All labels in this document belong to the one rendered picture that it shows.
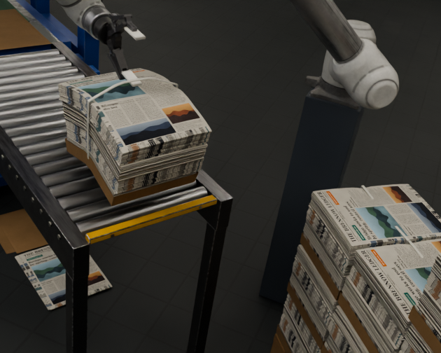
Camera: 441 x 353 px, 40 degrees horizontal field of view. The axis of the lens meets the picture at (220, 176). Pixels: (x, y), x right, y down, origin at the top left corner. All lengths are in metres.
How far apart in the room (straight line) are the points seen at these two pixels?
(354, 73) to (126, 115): 0.73
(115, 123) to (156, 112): 0.13
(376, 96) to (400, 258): 0.51
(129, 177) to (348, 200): 0.74
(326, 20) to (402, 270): 0.76
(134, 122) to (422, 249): 0.93
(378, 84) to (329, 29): 0.23
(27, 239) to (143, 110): 1.41
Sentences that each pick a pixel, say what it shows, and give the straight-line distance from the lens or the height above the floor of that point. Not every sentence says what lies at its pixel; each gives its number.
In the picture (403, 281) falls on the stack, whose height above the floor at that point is 0.83.
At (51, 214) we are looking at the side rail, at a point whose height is 0.80.
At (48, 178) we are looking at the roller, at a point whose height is 0.80.
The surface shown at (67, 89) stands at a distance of 1.85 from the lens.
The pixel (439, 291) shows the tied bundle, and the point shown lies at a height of 0.98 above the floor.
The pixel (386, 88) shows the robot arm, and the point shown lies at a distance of 1.97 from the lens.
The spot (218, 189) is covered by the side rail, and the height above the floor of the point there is 0.80.
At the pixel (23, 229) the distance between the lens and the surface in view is 3.04.
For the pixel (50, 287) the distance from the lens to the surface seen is 2.72.
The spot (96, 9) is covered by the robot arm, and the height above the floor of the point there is 1.29.
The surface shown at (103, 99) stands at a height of 1.12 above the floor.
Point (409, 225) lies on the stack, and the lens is 2.00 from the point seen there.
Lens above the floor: 1.92
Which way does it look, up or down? 33 degrees down
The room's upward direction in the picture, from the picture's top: 9 degrees clockwise
